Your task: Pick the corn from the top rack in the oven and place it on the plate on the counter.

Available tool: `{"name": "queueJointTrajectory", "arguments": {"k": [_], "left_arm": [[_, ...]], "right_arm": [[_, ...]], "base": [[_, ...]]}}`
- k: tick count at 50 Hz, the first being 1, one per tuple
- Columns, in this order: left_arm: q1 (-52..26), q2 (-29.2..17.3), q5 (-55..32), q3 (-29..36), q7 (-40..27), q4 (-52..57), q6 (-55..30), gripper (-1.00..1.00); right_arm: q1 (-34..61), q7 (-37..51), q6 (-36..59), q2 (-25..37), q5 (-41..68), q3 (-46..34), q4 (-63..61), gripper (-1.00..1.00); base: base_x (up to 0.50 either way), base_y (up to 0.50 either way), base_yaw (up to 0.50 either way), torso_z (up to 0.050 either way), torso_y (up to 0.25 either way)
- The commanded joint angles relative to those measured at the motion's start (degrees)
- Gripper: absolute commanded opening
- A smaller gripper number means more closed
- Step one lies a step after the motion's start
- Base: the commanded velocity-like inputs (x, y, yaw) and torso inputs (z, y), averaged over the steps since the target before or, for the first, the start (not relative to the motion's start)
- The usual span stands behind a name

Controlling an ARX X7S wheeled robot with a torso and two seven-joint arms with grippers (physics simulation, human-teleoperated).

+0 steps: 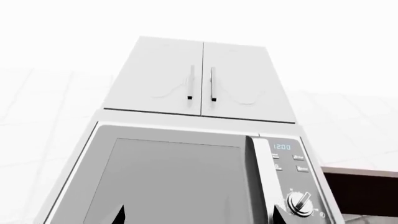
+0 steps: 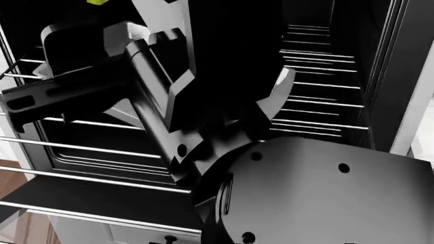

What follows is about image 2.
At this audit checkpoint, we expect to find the silver wire oven rack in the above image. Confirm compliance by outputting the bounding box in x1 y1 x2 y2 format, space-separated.
269 22 371 140
0 57 204 234

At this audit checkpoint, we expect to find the white cabinet drawer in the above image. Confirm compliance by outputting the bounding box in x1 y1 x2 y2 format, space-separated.
50 216 204 244

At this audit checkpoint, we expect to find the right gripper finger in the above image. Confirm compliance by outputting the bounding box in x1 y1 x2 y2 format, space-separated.
40 22 130 77
102 20 151 59

